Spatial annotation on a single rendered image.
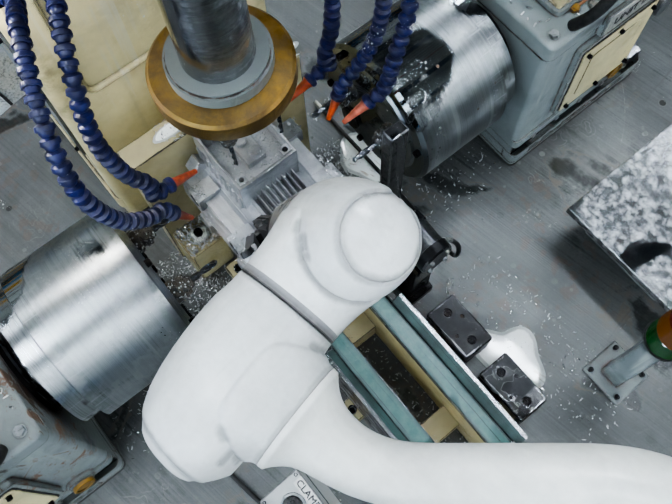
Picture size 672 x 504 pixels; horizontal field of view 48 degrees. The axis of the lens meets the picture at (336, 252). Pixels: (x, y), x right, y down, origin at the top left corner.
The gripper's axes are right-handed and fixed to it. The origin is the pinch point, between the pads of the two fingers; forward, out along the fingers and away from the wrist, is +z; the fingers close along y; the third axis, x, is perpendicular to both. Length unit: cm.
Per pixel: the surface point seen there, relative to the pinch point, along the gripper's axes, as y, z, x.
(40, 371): 33.7, 7.5, -0.6
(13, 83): 15, 119, -52
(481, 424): -11.2, 6.2, 44.1
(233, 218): 1.0, 16.0, -1.8
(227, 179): -0.9, 11.7, -7.3
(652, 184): -60, 12, 33
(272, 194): -5.0, 11.2, -2.0
